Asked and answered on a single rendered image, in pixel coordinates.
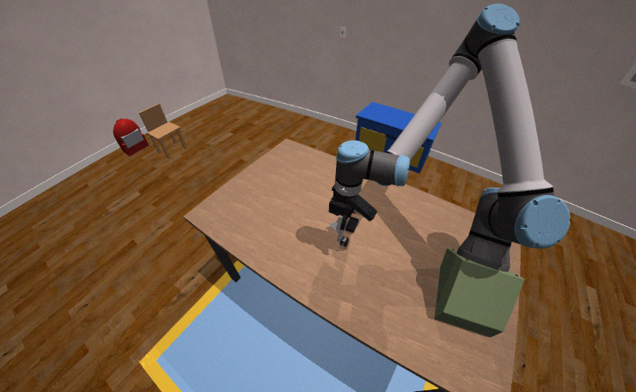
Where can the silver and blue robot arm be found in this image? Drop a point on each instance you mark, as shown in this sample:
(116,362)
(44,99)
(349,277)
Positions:
(535,219)

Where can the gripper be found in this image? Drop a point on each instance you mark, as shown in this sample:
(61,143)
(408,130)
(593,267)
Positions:
(339,206)

